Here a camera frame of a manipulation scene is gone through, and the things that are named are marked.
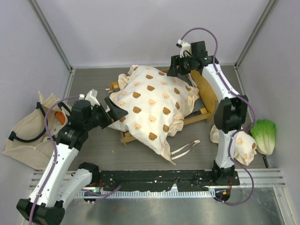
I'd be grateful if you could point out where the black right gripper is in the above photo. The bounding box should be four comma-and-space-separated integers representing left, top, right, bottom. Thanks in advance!
166, 53, 195, 77

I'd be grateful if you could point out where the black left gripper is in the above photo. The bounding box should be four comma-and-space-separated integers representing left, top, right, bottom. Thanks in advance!
84, 97, 128, 130

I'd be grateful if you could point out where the wooden pet bed frame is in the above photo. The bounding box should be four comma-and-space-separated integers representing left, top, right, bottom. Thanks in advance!
108, 70, 218, 147

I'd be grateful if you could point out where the bear print white cushion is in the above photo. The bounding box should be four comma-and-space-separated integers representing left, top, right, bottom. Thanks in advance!
109, 65, 199, 162

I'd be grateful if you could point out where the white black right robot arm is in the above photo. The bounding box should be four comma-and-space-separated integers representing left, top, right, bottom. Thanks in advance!
167, 39, 248, 185

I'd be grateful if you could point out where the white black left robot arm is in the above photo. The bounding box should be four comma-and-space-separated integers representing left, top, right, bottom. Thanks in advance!
16, 96, 128, 225

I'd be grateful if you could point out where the orange toy carrot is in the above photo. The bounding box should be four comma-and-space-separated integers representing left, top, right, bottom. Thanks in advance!
55, 112, 66, 125

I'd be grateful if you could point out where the beige canvas tote bag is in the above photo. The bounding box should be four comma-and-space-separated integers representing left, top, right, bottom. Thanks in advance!
2, 92, 71, 171

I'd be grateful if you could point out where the small bear print pillow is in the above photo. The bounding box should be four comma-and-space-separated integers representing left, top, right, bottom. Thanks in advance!
210, 125, 257, 168

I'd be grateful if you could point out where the green toy cabbage leaf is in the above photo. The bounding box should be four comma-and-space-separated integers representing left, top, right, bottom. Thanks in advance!
250, 119, 277, 155

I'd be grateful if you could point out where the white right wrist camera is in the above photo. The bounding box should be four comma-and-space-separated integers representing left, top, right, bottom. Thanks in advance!
176, 39, 191, 58

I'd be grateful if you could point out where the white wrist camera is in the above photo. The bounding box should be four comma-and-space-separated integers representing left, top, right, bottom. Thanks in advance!
176, 39, 191, 58
79, 89, 100, 106

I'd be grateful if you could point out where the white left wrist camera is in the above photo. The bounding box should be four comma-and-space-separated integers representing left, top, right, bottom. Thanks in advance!
79, 89, 100, 106

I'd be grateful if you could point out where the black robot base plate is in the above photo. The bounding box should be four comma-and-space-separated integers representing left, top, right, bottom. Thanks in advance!
100, 170, 240, 192

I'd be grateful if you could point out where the white slotted cable duct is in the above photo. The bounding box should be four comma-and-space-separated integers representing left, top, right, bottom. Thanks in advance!
75, 188, 216, 200

